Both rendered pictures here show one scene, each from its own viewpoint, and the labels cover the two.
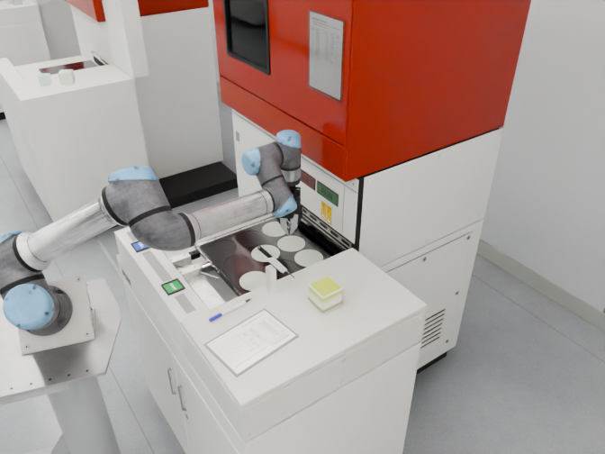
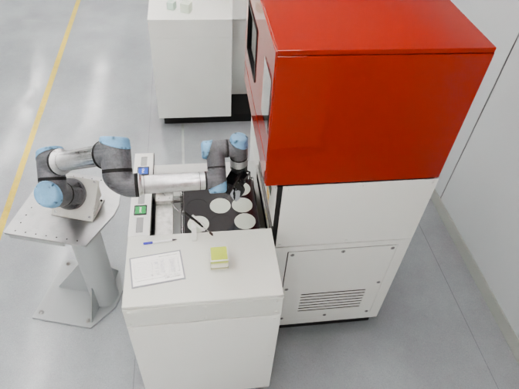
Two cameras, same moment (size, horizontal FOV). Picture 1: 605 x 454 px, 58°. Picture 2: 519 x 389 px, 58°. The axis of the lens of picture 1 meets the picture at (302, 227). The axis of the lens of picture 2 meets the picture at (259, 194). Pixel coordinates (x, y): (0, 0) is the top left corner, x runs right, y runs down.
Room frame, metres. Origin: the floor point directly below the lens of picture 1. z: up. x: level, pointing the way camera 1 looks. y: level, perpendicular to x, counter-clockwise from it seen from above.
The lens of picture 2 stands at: (0.22, -0.66, 2.53)
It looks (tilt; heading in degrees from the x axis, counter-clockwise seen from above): 45 degrees down; 24
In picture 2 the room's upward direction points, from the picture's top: 4 degrees clockwise
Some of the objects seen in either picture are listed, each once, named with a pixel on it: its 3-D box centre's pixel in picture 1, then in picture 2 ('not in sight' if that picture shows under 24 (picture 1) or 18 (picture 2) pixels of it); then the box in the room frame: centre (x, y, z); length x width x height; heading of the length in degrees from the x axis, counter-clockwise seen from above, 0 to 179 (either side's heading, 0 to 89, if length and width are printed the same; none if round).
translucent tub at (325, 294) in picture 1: (325, 295); (218, 258); (1.19, -0.07, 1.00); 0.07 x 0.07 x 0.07; 35
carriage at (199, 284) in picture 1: (199, 291); (164, 216); (1.36, 0.34, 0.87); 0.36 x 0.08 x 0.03; 35
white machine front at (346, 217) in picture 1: (288, 182); (262, 158); (1.81, 0.05, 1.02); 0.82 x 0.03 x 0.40; 35
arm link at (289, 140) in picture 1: (287, 149); (238, 147); (1.53, 0.05, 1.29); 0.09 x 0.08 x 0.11; 127
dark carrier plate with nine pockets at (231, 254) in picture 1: (266, 253); (220, 205); (1.52, 0.13, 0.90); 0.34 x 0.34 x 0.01; 35
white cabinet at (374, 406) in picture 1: (257, 376); (202, 279); (1.40, 0.17, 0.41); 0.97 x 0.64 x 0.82; 35
